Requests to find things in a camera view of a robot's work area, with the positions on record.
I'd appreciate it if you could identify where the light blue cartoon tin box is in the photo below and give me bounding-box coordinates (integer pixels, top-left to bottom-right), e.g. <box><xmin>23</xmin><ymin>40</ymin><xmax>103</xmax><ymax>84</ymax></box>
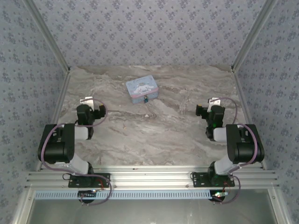
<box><xmin>125</xmin><ymin>75</ymin><xmax>158</xmax><ymax>105</ymax></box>

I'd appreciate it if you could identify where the key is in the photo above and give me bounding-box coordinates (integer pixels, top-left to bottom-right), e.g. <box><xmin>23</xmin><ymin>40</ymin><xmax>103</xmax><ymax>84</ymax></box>
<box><xmin>144</xmin><ymin>102</ymin><xmax>157</xmax><ymax>118</ymax></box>

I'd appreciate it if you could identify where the left controller circuit board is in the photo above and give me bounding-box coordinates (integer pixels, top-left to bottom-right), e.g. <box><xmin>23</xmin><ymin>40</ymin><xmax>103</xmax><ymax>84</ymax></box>
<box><xmin>77</xmin><ymin>189</ymin><xmax>98</xmax><ymax>200</ymax></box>

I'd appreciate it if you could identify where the controller circuit board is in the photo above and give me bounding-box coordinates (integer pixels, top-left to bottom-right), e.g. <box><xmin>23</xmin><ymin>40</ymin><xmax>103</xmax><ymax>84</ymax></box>
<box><xmin>77</xmin><ymin>189</ymin><xmax>98</xmax><ymax>200</ymax></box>
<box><xmin>209</xmin><ymin>190</ymin><xmax>229</xmax><ymax>202</ymax></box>

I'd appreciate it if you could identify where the right controller circuit board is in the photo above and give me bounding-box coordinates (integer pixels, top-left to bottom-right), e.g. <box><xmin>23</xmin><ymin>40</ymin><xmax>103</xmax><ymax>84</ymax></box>
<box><xmin>209</xmin><ymin>190</ymin><xmax>229</xmax><ymax>202</ymax></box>

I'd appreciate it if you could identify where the grey metal tray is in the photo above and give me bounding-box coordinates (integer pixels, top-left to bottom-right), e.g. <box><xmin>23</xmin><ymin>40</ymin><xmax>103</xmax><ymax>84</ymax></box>
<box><xmin>13</xmin><ymin>189</ymin><xmax>288</xmax><ymax>224</ymax></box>

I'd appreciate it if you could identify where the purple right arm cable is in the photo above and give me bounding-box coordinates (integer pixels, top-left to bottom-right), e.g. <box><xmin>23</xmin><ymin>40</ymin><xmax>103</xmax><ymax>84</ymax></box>
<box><xmin>219</xmin><ymin>97</ymin><xmax>261</xmax><ymax>175</ymax></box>

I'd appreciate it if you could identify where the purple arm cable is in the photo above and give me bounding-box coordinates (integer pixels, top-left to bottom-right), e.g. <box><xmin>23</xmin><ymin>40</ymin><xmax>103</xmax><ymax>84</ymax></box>
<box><xmin>40</xmin><ymin>98</ymin><xmax>108</xmax><ymax>175</ymax></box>
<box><xmin>219</xmin><ymin>97</ymin><xmax>261</xmax><ymax>175</ymax></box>

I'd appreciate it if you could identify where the aluminium table side rail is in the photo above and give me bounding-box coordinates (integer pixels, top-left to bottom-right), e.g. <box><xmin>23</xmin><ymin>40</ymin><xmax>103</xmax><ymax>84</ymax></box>
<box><xmin>232</xmin><ymin>70</ymin><xmax>267</xmax><ymax>170</ymax></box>
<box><xmin>35</xmin><ymin>69</ymin><xmax>72</xmax><ymax>172</ymax></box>

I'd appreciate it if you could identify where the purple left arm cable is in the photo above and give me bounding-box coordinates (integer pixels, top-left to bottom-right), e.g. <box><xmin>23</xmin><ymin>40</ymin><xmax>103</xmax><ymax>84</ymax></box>
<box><xmin>40</xmin><ymin>98</ymin><xmax>108</xmax><ymax>175</ymax></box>

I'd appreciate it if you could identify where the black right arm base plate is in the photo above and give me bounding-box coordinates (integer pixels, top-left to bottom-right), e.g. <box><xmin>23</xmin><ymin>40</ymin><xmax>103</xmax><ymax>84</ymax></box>
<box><xmin>191</xmin><ymin>172</ymin><xmax>235</xmax><ymax>188</ymax></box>

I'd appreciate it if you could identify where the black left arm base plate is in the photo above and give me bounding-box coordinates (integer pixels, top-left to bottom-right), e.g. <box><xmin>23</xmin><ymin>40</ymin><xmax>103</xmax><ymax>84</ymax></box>
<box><xmin>68</xmin><ymin>172</ymin><xmax>111</xmax><ymax>189</ymax></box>

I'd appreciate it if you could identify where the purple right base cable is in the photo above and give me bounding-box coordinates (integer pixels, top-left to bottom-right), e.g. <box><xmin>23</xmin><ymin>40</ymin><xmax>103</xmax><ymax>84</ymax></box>
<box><xmin>212</xmin><ymin>175</ymin><xmax>242</xmax><ymax>205</ymax></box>

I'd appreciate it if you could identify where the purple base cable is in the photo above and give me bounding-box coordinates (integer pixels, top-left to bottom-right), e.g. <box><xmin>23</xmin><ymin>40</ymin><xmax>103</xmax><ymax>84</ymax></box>
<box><xmin>78</xmin><ymin>176</ymin><xmax>113</xmax><ymax>206</ymax></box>
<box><xmin>212</xmin><ymin>175</ymin><xmax>242</xmax><ymax>205</ymax></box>

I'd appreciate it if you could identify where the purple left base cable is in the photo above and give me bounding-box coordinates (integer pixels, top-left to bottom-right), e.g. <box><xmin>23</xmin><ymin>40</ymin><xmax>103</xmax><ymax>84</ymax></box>
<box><xmin>78</xmin><ymin>176</ymin><xmax>113</xmax><ymax>206</ymax></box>

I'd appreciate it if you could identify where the aluminium front rail beam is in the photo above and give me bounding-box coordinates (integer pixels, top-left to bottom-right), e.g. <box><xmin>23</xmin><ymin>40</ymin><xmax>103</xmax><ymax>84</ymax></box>
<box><xmin>24</xmin><ymin>165</ymin><xmax>280</xmax><ymax>190</ymax></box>

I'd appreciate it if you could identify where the aluminium frame post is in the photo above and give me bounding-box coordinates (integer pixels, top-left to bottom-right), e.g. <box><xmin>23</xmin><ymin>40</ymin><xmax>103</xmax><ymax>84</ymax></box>
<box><xmin>22</xmin><ymin>0</ymin><xmax>71</xmax><ymax>72</ymax></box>
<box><xmin>230</xmin><ymin>0</ymin><xmax>279</xmax><ymax>71</ymax></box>

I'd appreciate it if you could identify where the white slotted cable duct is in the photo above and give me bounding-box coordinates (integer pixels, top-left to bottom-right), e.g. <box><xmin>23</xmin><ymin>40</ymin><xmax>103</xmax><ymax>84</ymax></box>
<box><xmin>34</xmin><ymin>189</ymin><xmax>217</xmax><ymax>200</ymax></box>

